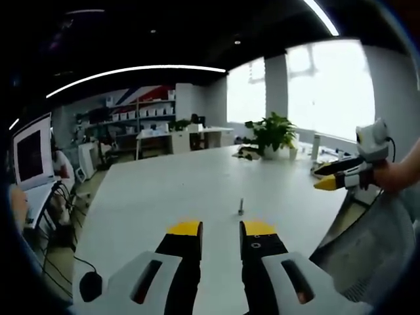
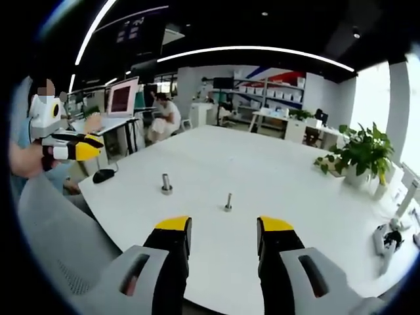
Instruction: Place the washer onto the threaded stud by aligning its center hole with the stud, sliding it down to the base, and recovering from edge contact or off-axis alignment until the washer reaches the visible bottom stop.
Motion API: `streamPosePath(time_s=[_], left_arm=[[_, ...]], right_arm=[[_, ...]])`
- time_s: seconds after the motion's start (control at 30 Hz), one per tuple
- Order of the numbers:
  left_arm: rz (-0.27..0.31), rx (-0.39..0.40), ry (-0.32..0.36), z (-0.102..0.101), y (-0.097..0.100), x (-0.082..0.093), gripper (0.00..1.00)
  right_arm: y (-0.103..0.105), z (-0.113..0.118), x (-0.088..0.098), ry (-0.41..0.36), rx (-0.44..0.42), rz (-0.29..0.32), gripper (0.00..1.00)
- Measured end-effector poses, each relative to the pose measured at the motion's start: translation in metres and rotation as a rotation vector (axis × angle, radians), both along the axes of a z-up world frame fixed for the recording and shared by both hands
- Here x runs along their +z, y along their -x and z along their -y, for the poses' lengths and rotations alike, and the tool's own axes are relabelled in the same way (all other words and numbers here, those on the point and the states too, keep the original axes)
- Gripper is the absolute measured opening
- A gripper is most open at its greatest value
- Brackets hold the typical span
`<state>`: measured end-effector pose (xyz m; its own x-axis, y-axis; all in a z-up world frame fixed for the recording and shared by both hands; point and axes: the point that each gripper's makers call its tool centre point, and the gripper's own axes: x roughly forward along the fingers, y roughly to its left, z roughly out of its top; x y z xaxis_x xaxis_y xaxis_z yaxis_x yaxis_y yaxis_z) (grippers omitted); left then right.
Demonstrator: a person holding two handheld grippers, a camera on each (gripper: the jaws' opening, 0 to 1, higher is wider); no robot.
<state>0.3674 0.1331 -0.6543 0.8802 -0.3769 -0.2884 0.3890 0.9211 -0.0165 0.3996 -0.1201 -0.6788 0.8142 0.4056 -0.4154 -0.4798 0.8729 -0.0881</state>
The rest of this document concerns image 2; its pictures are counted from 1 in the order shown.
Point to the white storage shelving unit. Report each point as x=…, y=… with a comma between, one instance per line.
x=272, y=93

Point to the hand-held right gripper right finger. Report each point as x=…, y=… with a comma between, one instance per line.
x=282, y=279

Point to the green potted plant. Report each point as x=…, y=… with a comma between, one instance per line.
x=361, y=151

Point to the person's left hand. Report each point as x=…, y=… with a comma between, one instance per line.
x=28, y=160

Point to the thin threaded steel stud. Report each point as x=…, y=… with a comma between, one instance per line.
x=228, y=201

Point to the straight ceiling light strip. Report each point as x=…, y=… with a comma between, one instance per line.
x=93, y=29

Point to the white desktop stand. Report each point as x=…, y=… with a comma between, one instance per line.
x=407, y=200

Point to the white framed computer monitor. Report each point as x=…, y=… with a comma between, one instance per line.
x=121, y=98

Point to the black computer mouse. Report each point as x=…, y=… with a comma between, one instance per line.
x=102, y=176

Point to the small white container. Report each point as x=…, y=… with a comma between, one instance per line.
x=380, y=192

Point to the white background desk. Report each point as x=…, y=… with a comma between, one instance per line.
x=295, y=126

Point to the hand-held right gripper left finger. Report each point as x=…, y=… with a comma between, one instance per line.
x=160, y=279

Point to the thick threaded steel stud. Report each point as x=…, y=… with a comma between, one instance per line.
x=166, y=185

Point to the black monitor on stand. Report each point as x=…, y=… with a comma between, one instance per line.
x=223, y=82

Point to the hanging dark display panel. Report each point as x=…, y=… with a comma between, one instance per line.
x=141, y=36

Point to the white side desk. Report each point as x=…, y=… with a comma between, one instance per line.
x=108, y=123

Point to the grey mesh office chair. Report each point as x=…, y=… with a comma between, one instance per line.
x=65, y=236

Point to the white handheld controller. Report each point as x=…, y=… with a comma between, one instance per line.
x=379, y=239

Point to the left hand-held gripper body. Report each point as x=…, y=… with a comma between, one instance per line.
x=42, y=119

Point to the curved ceiling light strip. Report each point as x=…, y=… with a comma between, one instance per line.
x=256, y=49

